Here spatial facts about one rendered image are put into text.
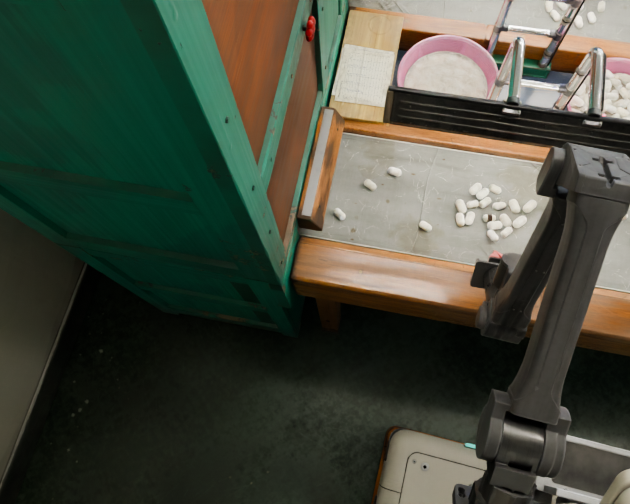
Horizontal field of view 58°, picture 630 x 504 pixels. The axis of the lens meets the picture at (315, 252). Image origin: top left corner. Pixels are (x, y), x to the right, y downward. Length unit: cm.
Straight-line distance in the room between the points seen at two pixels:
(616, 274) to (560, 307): 75
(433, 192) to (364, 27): 50
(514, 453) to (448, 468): 99
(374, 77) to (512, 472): 106
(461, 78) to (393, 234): 49
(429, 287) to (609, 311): 41
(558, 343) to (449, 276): 62
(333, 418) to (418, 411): 30
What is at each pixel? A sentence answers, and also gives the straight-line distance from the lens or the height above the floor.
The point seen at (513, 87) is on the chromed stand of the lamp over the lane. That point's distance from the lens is 119.
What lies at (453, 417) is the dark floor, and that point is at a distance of 212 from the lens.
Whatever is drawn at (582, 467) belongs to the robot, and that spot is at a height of 104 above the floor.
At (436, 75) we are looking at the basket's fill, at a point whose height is 74.
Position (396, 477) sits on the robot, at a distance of 182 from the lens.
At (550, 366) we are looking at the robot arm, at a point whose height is 132.
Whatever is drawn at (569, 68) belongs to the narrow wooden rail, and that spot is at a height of 69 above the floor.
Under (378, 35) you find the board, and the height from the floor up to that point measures 78.
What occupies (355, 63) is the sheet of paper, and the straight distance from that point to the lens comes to 160.
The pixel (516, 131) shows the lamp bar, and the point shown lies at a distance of 121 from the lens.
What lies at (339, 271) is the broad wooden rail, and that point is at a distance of 137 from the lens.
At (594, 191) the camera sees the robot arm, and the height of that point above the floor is 144.
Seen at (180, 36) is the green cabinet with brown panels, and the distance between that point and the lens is 53.
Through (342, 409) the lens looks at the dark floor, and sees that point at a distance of 209.
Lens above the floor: 209
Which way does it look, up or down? 73 degrees down
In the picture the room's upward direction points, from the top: 10 degrees counter-clockwise
